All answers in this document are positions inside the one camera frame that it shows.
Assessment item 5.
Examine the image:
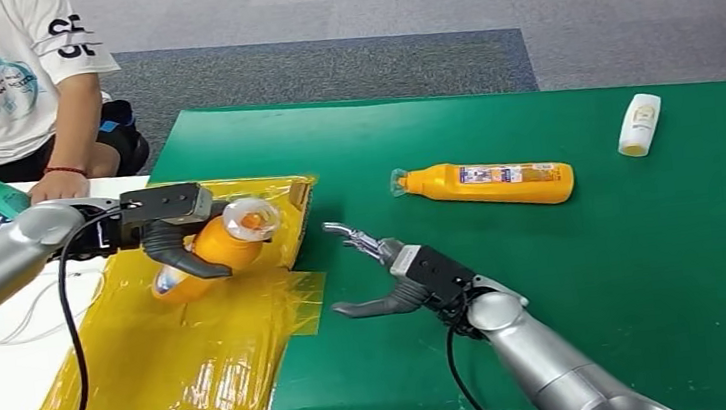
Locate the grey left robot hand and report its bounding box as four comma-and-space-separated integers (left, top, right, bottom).
116, 177, 236, 289

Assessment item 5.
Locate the person's left hand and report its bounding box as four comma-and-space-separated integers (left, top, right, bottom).
24, 165, 93, 206

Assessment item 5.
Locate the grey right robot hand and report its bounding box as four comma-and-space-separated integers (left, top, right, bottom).
320, 207, 483, 326

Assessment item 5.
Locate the orange detergent bottle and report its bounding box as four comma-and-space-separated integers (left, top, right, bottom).
389, 150, 579, 221
142, 194, 290, 309

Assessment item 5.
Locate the small white bottle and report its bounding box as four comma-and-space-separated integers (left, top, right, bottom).
612, 90, 669, 160

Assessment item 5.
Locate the yellow film-wrapped cardboard box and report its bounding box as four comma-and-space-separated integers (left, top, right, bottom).
12, 168, 342, 410

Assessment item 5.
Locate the green table mat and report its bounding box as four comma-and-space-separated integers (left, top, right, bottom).
142, 57, 726, 410

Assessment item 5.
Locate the red bracelet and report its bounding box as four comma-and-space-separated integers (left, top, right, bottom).
42, 161, 89, 182

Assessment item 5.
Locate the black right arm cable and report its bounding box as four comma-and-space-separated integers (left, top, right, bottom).
442, 319, 507, 410

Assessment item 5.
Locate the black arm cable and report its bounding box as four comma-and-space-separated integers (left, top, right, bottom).
0, 206, 143, 410
442, 319, 507, 410

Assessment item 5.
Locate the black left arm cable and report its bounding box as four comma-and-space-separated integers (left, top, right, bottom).
0, 206, 143, 410

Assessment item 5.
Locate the white cable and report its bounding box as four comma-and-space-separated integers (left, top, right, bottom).
0, 266, 114, 348

